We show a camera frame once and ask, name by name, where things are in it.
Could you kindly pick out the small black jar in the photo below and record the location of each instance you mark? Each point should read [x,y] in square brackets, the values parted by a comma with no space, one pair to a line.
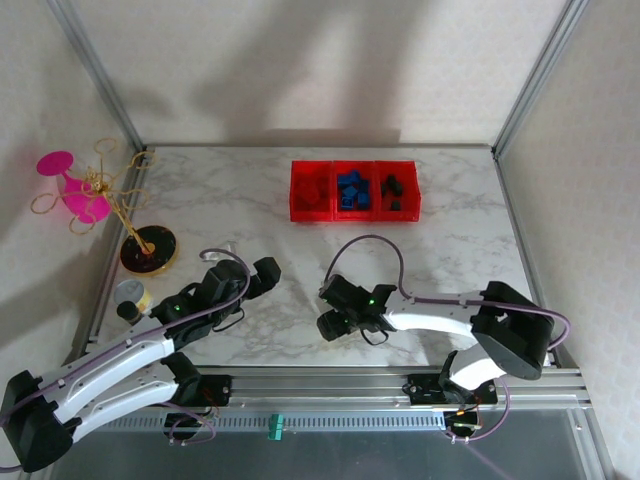
[128,312]

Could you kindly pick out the aluminium table back rail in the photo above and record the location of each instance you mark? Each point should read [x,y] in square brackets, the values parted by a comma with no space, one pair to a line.
[320,146]

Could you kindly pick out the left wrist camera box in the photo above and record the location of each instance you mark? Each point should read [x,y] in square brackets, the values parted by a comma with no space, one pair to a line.
[227,247]

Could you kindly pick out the blue lego brick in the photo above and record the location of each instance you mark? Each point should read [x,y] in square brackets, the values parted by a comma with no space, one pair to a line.
[364,200]
[345,180]
[364,186]
[346,202]
[355,176]
[348,192]

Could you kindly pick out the black controller board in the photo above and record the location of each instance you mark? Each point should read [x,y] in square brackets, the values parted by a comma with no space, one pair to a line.
[187,422]
[462,425]

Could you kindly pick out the pink wine glass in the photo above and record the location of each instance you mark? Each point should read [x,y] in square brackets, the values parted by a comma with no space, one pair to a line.
[54,164]

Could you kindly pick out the aluminium frame post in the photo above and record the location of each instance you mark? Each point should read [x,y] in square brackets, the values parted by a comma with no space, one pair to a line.
[94,65]
[540,75]

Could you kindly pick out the silver tin can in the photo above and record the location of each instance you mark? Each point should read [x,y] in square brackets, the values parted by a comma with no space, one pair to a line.
[131,291]

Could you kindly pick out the black lego brick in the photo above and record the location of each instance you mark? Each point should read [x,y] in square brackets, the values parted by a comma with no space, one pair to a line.
[397,185]
[395,205]
[385,186]

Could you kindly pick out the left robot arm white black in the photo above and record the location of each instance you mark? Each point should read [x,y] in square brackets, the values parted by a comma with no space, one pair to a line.
[115,365]

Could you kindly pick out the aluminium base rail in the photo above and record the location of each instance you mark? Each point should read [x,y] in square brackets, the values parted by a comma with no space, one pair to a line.
[325,390]

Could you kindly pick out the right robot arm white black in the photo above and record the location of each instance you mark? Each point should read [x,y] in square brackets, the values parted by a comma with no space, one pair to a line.
[430,320]

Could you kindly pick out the teal connector block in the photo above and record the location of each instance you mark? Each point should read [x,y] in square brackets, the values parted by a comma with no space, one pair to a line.
[276,427]

